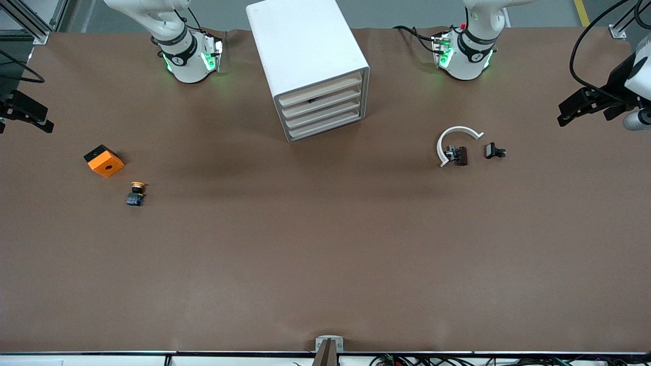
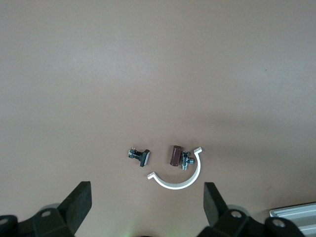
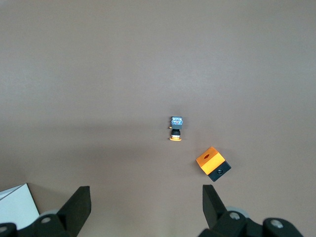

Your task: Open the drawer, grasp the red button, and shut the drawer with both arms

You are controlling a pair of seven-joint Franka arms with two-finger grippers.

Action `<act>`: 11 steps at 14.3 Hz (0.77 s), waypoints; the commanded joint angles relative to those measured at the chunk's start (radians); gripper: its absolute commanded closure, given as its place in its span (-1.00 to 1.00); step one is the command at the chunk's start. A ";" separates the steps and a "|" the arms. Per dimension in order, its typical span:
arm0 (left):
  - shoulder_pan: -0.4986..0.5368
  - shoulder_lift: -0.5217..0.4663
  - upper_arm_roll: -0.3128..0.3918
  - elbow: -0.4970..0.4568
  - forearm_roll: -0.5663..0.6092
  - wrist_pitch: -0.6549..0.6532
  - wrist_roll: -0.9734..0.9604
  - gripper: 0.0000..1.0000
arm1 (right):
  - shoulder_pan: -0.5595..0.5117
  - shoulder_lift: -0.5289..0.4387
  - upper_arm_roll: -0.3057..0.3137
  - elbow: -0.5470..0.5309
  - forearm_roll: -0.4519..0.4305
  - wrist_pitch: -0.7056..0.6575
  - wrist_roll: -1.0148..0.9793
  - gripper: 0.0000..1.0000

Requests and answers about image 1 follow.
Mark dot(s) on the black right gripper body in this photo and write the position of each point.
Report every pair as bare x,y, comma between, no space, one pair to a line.
11,104

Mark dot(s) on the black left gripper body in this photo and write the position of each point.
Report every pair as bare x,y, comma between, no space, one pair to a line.
617,81

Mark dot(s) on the cream cabinet drawer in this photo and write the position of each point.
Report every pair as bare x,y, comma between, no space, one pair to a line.
325,124
325,112
335,96
320,89

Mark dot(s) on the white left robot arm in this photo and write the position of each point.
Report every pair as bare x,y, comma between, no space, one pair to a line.
465,63

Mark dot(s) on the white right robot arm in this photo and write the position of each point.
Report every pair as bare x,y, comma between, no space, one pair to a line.
185,66

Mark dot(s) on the yellow push button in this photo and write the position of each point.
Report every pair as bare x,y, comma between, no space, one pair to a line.
136,198

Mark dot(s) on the white drawer cabinet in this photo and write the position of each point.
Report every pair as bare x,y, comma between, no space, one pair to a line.
305,46

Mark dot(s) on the orange box with hole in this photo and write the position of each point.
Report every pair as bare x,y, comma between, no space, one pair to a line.
107,165

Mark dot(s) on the small black component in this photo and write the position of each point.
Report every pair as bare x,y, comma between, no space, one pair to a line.
491,150

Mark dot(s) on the dark brown small component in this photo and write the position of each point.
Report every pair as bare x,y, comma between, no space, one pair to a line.
462,155

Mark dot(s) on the brown table cover mat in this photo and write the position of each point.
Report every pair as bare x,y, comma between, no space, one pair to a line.
325,254

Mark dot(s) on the aluminium frame profile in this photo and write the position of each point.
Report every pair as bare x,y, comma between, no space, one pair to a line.
618,32
40,38

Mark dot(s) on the white table edge rail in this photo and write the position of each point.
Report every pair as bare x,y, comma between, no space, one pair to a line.
101,360

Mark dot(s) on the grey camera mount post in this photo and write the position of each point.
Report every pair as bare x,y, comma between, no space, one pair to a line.
329,356

